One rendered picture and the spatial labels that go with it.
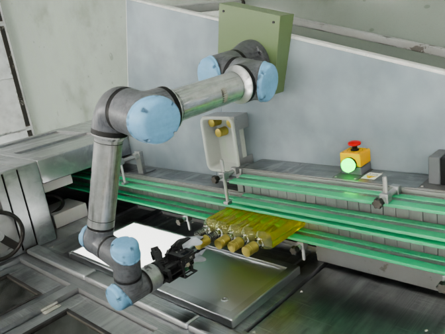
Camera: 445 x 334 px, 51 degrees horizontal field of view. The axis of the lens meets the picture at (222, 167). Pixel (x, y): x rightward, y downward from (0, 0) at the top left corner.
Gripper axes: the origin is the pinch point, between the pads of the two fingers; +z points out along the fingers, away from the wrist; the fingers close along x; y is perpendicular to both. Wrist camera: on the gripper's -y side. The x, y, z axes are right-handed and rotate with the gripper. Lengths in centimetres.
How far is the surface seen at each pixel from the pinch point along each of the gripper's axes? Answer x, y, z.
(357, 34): 54, 9, 99
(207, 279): -12.8, 0.7, 0.2
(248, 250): 0.8, 18.7, 2.6
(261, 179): 13.3, 5.9, 27.9
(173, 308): -12.9, 3.1, -17.1
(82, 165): 14, -92, 16
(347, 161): 20, 36, 34
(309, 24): 61, -14, 99
